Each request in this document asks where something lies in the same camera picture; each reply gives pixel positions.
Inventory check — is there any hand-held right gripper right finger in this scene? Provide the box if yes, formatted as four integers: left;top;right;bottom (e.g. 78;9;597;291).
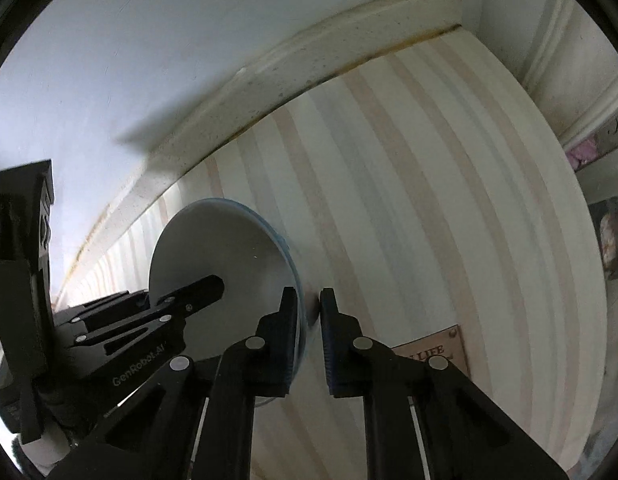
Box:
318;287;567;480

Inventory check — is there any white bowl with blue rim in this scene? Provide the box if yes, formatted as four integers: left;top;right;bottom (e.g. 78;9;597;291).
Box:
149;199;307;406

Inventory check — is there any striped tablecloth with cat print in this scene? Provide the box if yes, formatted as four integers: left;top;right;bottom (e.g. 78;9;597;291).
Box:
54;35;604;480

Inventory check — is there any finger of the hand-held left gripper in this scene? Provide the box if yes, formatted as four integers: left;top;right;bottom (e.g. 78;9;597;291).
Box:
54;275;224;377
64;290;150;318

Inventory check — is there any pink cloth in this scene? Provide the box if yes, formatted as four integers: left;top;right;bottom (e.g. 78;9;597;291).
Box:
568;135;598;170

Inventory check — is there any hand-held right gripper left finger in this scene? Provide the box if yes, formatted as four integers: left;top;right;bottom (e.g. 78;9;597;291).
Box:
49;286;300;480

